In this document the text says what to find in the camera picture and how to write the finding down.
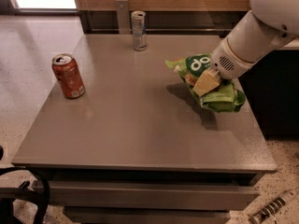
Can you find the green rice chip bag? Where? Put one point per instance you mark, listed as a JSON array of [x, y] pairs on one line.
[[225, 98]]

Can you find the striped tube on floor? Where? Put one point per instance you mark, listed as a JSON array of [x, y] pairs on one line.
[[273, 207]]

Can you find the black chair frame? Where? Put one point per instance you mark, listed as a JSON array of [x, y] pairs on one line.
[[9, 195]]

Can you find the grey table drawer unit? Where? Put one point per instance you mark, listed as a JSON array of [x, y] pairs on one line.
[[122, 202]]

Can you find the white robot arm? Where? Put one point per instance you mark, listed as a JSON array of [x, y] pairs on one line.
[[269, 25]]

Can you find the orange soda can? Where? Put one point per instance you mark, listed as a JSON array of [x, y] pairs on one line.
[[65, 69]]

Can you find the left metal wall bracket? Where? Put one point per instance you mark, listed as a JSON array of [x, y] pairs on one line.
[[123, 20]]

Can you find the silver blue redbull can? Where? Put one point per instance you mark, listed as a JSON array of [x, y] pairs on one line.
[[138, 21]]

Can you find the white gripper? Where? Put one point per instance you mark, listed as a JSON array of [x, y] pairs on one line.
[[226, 62]]

